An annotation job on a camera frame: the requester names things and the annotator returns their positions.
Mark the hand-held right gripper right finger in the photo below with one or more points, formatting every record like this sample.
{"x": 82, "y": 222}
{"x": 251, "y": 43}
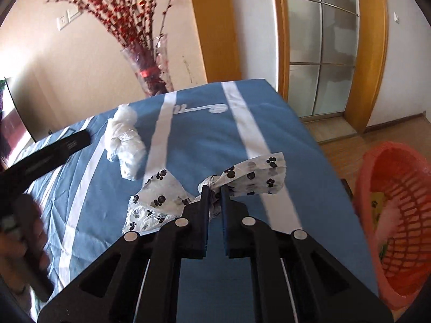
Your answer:
{"x": 230, "y": 228}

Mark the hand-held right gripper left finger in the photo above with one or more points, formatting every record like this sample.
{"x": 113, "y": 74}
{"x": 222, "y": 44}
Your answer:
{"x": 200, "y": 228}

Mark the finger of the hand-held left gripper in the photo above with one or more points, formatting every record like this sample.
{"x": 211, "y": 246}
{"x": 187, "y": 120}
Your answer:
{"x": 64, "y": 146}

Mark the white black-spotted plastic bag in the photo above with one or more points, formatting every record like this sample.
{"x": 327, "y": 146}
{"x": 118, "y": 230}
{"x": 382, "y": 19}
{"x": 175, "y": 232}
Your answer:
{"x": 161, "y": 191}

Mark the red plastic basket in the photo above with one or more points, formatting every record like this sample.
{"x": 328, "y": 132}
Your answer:
{"x": 370, "y": 259}

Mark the yellow-green plastic bag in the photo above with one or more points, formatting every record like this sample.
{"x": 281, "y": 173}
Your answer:
{"x": 377, "y": 199}

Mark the person's left hand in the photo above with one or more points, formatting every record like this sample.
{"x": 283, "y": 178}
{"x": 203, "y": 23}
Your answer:
{"x": 11, "y": 255}

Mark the flat screen television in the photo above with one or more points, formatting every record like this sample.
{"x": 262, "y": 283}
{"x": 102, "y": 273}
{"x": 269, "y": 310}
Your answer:
{"x": 16, "y": 117}

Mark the plain white plastic bag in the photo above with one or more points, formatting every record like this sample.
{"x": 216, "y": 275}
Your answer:
{"x": 123, "y": 141}

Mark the blue white-striped sheet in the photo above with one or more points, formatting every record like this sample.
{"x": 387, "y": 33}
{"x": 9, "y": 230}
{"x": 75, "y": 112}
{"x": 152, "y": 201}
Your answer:
{"x": 208, "y": 134}

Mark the clear glass vase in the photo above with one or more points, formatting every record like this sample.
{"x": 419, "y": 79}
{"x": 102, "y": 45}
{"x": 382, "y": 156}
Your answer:
{"x": 151, "y": 70}

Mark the red berry branches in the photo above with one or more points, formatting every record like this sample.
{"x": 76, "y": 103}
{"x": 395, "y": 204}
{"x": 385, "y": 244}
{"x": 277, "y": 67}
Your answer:
{"x": 118, "y": 6}

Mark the frosted glass door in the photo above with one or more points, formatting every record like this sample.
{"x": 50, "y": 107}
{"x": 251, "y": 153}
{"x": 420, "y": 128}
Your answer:
{"x": 320, "y": 40}

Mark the wide white wall switch plate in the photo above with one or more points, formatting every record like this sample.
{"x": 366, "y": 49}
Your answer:
{"x": 69, "y": 18}

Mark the wooden wall panel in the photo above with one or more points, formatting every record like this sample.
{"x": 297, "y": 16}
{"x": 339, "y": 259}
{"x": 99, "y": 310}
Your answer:
{"x": 212, "y": 23}

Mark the wooden arched door frame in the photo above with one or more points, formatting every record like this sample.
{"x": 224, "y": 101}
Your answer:
{"x": 370, "y": 57}

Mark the small white wall switch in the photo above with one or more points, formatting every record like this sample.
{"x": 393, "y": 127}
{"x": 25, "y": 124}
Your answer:
{"x": 397, "y": 17}

